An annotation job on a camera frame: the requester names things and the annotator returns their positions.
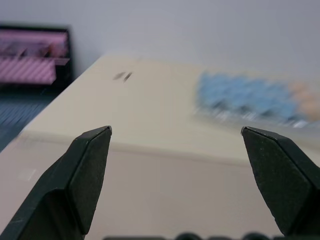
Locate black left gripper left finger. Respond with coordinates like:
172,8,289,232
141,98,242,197
0,125,113,240

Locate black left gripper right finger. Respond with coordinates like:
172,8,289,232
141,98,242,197
240,126,320,238

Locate black laptop with pink screen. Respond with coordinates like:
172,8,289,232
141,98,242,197
0,24,75,152

